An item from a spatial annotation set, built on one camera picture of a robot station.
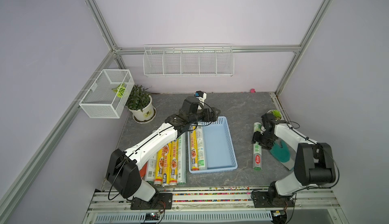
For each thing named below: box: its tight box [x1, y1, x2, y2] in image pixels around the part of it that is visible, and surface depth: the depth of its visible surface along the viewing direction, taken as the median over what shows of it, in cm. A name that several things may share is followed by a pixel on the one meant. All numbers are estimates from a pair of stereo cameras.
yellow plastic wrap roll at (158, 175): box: [153, 148, 164, 186], surface depth 82 cm
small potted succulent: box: [266, 109, 283, 121], surface depth 98 cm
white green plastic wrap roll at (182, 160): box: [177, 132, 187, 185], surface depth 84 cm
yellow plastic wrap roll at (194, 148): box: [189, 125, 200, 171], surface depth 88 cm
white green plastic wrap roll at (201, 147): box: [196, 125, 207, 171], surface depth 88 cm
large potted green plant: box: [126, 84, 157, 124], surface depth 96 cm
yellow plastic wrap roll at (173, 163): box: [169, 138, 179, 186], surface depth 84 cm
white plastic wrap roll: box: [145, 152, 157, 182], surface depth 82 cm
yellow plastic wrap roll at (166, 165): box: [161, 141, 172, 188], surface depth 84 cm
